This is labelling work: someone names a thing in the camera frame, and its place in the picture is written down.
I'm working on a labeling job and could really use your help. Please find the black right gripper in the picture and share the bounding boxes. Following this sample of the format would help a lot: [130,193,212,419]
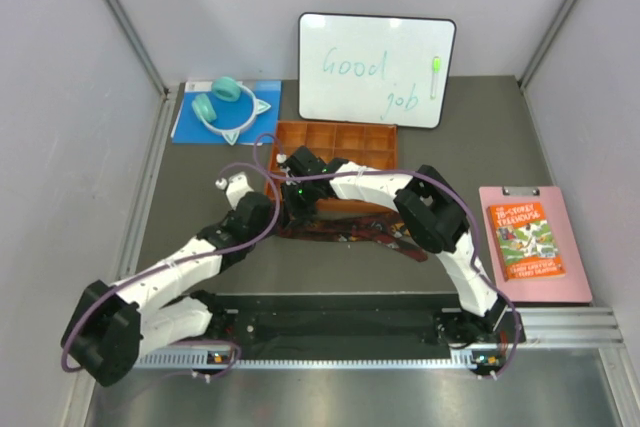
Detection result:
[281,180,320,232]

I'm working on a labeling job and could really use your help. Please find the red patterned necktie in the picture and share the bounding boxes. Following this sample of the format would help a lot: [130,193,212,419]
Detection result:
[277,212,428,262]

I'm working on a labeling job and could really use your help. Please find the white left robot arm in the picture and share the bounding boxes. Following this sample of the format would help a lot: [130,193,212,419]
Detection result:
[61,191,280,387]

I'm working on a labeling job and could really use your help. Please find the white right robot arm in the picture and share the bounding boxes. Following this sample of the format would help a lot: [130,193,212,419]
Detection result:
[277,146,508,343]

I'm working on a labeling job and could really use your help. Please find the orange wooden compartment tray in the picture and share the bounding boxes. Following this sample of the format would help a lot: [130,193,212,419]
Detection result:
[267,121,398,215]

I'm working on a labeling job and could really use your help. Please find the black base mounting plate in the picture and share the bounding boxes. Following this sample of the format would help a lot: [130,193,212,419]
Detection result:
[205,293,524,349]

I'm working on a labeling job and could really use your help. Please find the blue folder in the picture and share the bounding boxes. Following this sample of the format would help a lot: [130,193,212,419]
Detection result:
[171,80,282,145]

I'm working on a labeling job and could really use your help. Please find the teal cat-ear headphones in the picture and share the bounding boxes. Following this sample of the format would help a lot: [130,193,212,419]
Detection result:
[187,77,277,146]

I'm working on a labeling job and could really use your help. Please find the white dry-erase board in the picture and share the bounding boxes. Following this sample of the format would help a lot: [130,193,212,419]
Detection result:
[298,12,457,129]

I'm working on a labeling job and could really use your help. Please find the green whiteboard marker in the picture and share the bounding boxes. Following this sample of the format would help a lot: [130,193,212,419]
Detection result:
[430,56,441,100]

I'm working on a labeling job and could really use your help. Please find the orange treehouse book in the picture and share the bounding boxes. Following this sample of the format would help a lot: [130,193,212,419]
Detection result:
[488,201,566,281]

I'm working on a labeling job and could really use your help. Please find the pink clipboard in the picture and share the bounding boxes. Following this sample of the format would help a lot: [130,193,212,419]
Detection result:
[479,186,593,305]

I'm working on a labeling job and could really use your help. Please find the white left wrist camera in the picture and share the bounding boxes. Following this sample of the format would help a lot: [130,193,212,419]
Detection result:
[215,172,254,209]

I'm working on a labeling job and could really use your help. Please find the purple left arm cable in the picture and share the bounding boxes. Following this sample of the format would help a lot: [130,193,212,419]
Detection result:
[60,162,281,381]

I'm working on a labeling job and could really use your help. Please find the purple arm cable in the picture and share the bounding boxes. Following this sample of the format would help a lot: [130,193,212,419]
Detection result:
[60,162,281,381]
[252,132,521,381]

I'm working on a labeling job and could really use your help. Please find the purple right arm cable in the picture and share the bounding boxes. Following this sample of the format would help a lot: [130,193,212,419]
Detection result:
[252,132,521,381]

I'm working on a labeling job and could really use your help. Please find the grey slotted cable duct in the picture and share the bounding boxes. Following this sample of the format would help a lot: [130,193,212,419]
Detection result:
[134,348,499,371]

